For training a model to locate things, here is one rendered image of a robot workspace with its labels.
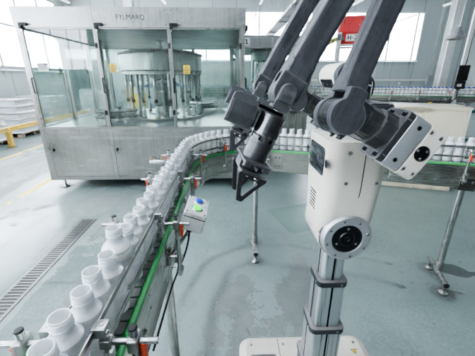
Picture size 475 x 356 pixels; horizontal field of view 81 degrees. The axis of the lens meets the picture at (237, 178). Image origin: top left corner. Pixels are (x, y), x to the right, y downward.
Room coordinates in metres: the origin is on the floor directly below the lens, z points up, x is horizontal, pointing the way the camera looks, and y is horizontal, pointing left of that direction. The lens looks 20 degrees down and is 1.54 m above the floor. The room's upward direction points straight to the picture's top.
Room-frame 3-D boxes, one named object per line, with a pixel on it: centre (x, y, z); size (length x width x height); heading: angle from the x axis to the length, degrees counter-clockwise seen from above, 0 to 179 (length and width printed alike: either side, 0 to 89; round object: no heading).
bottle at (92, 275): (0.48, 0.30, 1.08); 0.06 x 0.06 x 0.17
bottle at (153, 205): (0.90, 0.31, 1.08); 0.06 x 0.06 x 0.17
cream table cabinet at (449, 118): (4.17, -2.63, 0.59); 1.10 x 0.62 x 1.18; 74
